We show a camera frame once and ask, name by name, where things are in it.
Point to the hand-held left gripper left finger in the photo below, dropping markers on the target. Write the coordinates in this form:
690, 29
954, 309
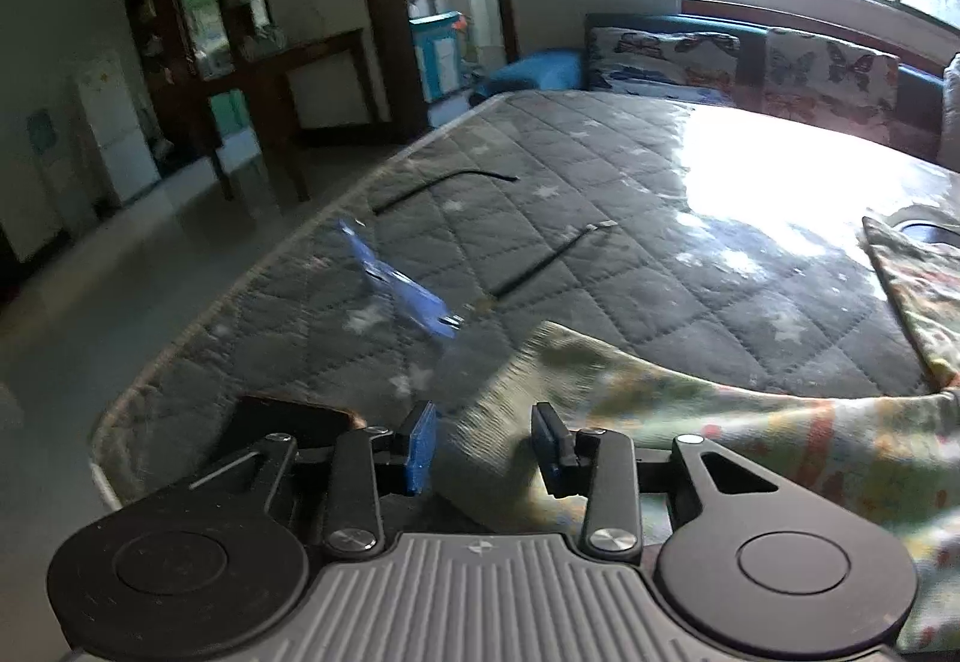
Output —
418, 446

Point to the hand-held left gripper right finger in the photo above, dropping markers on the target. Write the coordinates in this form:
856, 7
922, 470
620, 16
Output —
550, 446

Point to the floral patterned garment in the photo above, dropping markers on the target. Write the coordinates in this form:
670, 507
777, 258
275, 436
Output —
750, 452

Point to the blue flat adapter card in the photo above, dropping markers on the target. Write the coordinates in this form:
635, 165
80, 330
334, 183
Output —
390, 287

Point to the grey quilted star mattress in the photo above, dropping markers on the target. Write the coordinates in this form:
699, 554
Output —
600, 242

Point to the blue pillow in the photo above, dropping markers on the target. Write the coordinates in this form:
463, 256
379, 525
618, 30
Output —
536, 69

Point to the blue and white crate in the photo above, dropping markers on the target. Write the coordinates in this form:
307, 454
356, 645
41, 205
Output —
439, 50

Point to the wide butterfly print cushion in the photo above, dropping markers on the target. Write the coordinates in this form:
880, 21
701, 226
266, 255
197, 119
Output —
667, 62

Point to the dark wooden desk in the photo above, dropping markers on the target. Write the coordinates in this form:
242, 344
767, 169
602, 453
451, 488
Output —
315, 50

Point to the white refrigerator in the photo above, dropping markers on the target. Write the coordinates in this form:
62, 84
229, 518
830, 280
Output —
112, 122

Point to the narrow butterfly print cushion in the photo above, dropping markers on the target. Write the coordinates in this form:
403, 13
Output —
829, 80

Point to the dark wooden display cabinet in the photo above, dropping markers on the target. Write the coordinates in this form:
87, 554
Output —
199, 9

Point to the dark teal sofa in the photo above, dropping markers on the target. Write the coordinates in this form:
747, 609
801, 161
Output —
919, 88

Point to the white cushion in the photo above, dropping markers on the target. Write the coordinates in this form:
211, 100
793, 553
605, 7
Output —
952, 107

